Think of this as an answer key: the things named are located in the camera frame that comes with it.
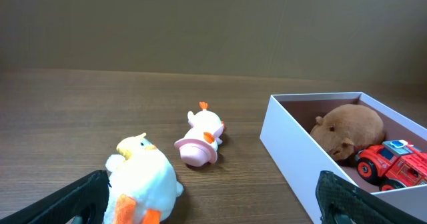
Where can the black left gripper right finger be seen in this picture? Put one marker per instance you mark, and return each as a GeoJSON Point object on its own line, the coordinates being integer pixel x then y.
{"type": "Point", "coordinates": [341, 202]}

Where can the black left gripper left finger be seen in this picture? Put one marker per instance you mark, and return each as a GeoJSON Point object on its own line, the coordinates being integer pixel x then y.
{"type": "Point", "coordinates": [83, 201]}

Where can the brown plush capybara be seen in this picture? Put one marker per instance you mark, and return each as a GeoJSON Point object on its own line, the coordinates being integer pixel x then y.
{"type": "Point", "coordinates": [348, 129]}

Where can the pink hat duck toy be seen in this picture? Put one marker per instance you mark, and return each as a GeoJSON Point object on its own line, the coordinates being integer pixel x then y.
{"type": "Point", "coordinates": [200, 144]}

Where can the white box pink interior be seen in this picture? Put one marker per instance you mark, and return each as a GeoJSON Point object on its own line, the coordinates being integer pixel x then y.
{"type": "Point", "coordinates": [286, 135]}

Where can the white plush duck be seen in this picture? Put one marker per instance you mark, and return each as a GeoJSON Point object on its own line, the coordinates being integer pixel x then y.
{"type": "Point", "coordinates": [143, 186]}

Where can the red toy fire truck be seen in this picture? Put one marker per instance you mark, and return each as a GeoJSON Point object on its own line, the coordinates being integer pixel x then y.
{"type": "Point", "coordinates": [392, 165]}

